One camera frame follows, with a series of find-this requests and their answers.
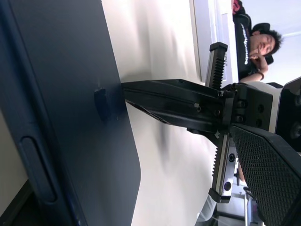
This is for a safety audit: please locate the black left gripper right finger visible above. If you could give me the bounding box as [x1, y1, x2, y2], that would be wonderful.
[230, 124, 301, 226]

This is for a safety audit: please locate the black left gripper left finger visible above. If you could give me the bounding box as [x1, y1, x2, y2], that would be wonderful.
[0, 186, 42, 226]

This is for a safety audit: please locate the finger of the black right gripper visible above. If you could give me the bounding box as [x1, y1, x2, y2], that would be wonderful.
[121, 79, 224, 113]
[126, 100, 223, 134]

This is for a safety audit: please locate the dark blue smartphone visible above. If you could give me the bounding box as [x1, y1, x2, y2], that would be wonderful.
[0, 0, 143, 226]

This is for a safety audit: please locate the person in black shirt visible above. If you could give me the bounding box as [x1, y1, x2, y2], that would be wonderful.
[231, 0, 284, 83]

